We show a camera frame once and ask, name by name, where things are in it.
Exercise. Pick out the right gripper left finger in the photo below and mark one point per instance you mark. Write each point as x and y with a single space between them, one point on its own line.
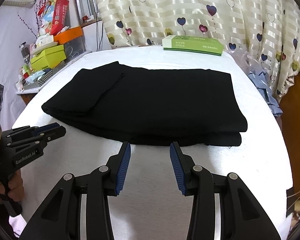
59 215

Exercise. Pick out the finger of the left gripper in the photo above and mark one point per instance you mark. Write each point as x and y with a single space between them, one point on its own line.
50 135
45 128

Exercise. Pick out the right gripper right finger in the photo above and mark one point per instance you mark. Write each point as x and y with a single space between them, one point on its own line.
242 216

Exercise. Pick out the black pants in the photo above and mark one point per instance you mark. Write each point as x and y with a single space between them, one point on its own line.
152 107

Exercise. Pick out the light blue packet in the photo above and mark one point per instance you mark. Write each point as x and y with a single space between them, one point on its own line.
35 76

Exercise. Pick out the striped box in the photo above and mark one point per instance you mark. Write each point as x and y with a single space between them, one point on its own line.
22 85

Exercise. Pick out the lime green shoebox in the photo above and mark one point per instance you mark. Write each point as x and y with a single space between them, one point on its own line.
48 58

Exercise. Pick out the dark pump bottle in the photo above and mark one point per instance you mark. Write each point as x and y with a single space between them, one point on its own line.
25 51

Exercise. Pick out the white tissue pack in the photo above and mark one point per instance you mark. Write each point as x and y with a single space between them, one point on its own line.
45 39

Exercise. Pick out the orange box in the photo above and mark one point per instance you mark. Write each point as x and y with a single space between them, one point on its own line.
68 35

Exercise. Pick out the red snack bag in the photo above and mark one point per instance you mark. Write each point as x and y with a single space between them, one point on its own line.
52 17

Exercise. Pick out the red berry branch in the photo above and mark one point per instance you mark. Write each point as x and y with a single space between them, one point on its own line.
29 17

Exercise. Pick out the green flat box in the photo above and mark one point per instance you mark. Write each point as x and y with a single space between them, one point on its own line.
194 44

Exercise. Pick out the heart pattern curtain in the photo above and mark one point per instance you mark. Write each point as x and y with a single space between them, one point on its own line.
268 29

